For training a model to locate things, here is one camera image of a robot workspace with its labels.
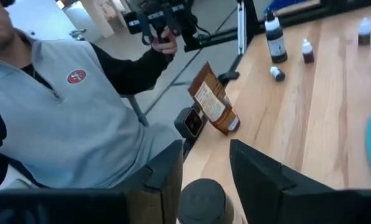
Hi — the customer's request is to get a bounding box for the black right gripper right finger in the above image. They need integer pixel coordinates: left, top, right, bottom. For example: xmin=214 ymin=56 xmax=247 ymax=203
xmin=229 ymin=139 xmax=371 ymax=224

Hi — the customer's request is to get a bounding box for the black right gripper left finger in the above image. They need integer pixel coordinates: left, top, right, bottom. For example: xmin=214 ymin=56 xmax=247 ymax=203
xmin=0 ymin=139 xmax=185 ymax=224

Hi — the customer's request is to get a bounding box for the black round cap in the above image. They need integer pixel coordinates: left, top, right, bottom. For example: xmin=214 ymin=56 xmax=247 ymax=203
xmin=176 ymin=178 xmax=236 ymax=224

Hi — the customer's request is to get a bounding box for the small white-capped dark bottle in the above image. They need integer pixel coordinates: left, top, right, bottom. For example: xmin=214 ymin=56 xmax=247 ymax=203
xmin=357 ymin=17 xmax=371 ymax=47
xmin=269 ymin=65 xmax=286 ymax=82
xmin=301 ymin=38 xmax=316 ymax=64

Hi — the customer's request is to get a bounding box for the orange taco seasoning packet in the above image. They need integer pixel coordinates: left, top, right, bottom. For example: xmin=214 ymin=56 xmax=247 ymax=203
xmin=187 ymin=61 xmax=241 ymax=136

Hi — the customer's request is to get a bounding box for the large black-nozzle colouring bottle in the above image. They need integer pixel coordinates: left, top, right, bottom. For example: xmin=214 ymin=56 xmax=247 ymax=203
xmin=263 ymin=6 xmax=288 ymax=64

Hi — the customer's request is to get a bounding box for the person's left forearm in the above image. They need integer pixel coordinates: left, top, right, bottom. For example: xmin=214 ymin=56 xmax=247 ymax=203
xmin=90 ymin=42 xmax=175 ymax=96

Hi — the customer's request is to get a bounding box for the person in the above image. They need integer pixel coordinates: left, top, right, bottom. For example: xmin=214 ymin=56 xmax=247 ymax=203
xmin=0 ymin=0 xmax=186 ymax=194

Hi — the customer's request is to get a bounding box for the person's left hand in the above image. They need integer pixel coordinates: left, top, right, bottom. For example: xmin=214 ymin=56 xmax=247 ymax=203
xmin=150 ymin=29 xmax=179 ymax=57

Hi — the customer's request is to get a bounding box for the grey chair post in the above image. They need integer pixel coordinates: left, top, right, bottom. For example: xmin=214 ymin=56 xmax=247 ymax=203
xmin=119 ymin=94 xmax=151 ymax=128

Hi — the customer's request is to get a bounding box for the silver aluminium post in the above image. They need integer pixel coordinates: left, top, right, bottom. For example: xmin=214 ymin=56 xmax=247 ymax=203
xmin=236 ymin=0 xmax=247 ymax=56

